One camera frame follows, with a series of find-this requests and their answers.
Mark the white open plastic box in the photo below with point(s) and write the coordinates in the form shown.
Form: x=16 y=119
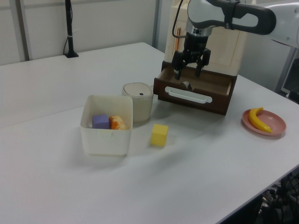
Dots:
x=105 y=142

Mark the yellow cube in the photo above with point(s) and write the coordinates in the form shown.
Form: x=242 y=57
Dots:
x=159 y=135

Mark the cream lidded bin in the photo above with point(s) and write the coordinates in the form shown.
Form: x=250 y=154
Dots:
x=140 y=105

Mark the pink plate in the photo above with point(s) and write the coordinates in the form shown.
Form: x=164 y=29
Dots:
x=276 y=123

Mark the small white grey object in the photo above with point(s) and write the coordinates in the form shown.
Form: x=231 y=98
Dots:
x=187 y=84

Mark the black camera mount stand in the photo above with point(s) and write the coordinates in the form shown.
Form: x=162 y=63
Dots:
x=69 y=23

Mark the orange white bread piece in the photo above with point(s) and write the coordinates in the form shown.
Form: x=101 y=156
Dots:
x=118 y=123

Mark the dark brown drawer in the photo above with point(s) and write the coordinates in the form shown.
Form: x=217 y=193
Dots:
x=194 y=103

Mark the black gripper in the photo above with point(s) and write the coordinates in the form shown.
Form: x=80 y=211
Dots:
x=195 y=47

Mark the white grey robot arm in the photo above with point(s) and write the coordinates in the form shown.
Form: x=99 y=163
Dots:
x=203 y=11

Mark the yellow banana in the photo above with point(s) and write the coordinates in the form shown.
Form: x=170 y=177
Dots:
x=253 y=120

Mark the black equipment under table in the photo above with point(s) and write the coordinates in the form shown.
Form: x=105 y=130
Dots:
x=285 y=200

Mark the purple cube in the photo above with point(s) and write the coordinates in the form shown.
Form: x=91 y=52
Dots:
x=100 y=121

